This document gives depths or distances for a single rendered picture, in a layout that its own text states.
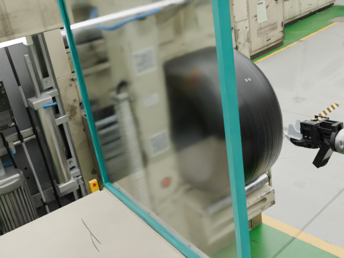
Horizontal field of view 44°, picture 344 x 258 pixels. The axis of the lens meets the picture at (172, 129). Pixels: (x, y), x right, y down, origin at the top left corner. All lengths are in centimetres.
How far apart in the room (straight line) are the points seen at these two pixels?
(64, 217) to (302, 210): 224
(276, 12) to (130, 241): 594
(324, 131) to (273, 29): 539
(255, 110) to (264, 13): 504
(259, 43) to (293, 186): 342
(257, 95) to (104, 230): 73
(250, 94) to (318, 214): 175
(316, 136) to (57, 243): 78
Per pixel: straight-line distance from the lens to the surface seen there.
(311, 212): 309
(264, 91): 149
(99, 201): 111
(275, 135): 152
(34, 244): 104
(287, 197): 322
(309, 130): 131
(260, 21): 638
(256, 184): 172
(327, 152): 133
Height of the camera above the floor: 186
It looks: 25 degrees down
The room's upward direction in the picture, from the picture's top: 9 degrees counter-clockwise
